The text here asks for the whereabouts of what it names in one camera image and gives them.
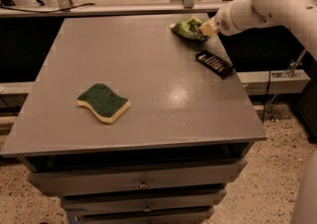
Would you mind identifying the black rxbar chocolate bar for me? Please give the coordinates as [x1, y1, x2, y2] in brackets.
[195, 51, 234, 78]

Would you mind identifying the grey drawer cabinet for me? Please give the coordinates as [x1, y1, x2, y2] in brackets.
[0, 13, 268, 224]

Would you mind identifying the top grey drawer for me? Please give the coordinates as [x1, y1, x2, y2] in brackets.
[29, 159, 247, 196]

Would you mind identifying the black cable on rail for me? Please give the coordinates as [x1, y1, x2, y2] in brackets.
[0, 2, 97, 14]

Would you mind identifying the middle grey drawer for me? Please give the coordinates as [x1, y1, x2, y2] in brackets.
[61, 187, 226, 216]

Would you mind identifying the grey lower side beam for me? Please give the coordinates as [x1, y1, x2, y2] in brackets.
[238, 69, 310, 95]

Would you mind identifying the green jalapeno chip bag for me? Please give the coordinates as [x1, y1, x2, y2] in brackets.
[169, 16, 209, 42]

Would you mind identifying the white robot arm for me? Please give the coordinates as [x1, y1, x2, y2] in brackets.
[200, 0, 317, 224]

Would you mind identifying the bottom grey drawer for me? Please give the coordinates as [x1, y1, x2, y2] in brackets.
[67, 206, 214, 224]

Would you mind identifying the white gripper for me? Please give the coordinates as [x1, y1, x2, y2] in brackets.
[199, 4, 239, 37]

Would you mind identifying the green and yellow sponge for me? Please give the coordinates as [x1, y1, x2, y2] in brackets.
[77, 83, 130, 124]

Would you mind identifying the black hanging cable right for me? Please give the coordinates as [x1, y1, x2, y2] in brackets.
[262, 70, 272, 125]

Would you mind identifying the grey metal rail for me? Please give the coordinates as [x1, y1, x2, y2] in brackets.
[0, 2, 227, 18]

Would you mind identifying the grey drawer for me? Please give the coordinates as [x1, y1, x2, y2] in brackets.
[29, 159, 247, 196]
[67, 206, 214, 224]
[61, 187, 226, 216]

